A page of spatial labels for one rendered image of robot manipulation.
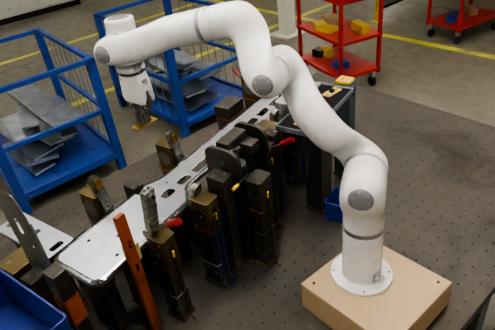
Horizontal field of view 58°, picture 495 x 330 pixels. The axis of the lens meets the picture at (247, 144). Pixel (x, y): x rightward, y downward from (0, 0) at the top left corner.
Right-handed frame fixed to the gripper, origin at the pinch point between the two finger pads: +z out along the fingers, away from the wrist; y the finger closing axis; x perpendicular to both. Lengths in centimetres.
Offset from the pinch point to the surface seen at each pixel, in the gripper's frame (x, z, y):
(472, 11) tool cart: -480, 97, -8
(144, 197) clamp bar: 22.0, 9.2, -21.2
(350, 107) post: -74, 24, -38
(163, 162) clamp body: -16.6, 32.6, 15.9
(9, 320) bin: 60, 27, -7
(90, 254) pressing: 33.1, 30.0, -3.0
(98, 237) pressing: 27.2, 29.9, 1.0
